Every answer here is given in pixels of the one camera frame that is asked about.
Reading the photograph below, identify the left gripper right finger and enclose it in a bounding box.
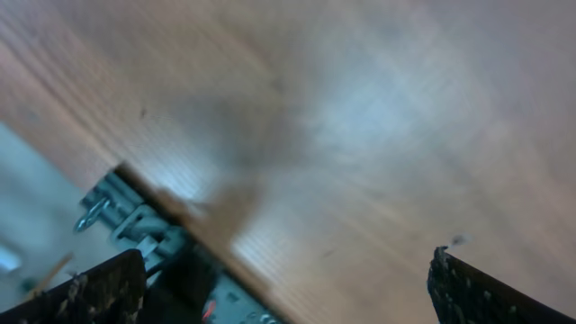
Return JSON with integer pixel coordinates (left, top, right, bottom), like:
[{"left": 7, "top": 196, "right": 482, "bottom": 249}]
[{"left": 427, "top": 246, "right": 575, "bottom": 324}]

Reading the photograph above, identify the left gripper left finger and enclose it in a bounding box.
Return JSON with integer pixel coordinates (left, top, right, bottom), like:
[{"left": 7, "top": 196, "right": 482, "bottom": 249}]
[{"left": 1, "top": 249, "right": 147, "bottom": 324}]

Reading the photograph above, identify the metal table clamp bracket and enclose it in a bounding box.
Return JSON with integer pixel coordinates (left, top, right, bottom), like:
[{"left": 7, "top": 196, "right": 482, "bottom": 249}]
[{"left": 74, "top": 173, "right": 187, "bottom": 270}]

